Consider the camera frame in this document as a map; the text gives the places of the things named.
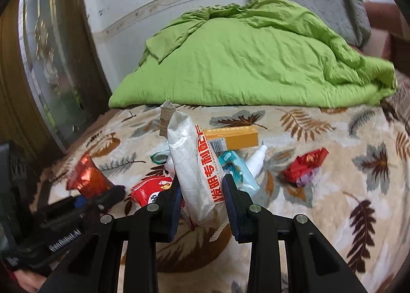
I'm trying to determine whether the small white bottle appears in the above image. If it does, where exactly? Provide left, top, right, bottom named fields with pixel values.
left=246, top=144, right=268, bottom=179

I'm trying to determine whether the green quilt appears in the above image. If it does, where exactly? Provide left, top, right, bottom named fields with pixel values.
left=108, top=0, right=397, bottom=108

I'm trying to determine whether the grey quilted pillow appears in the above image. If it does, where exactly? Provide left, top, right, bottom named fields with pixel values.
left=291, top=0, right=371, bottom=48

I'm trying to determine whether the leaf-patterned beige blanket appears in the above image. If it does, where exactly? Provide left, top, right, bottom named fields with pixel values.
left=28, top=68, right=410, bottom=293

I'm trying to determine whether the red candy wrapper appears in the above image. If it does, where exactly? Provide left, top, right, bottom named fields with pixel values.
left=283, top=148, right=329, bottom=188

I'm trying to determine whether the white red-lettered plastic bag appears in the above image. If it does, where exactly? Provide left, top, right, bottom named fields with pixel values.
left=160, top=100, right=228, bottom=230

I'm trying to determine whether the left hand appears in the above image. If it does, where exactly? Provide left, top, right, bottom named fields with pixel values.
left=9, top=269, right=47, bottom=293

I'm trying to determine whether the orange medicine box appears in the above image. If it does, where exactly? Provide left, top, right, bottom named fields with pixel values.
left=203, top=126, right=259, bottom=154

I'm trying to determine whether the red foil wrapper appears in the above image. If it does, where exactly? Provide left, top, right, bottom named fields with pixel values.
left=66, top=154, right=113, bottom=199

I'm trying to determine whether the teal tissue pack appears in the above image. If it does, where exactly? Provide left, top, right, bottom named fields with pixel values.
left=218, top=150, right=260, bottom=197

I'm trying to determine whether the brown padded headboard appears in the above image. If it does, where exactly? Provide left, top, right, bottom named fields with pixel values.
left=363, top=0, right=409, bottom=72

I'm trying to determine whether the wooden glass door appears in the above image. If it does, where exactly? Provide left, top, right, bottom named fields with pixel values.
left=1, top=0, right=110, bottom=161

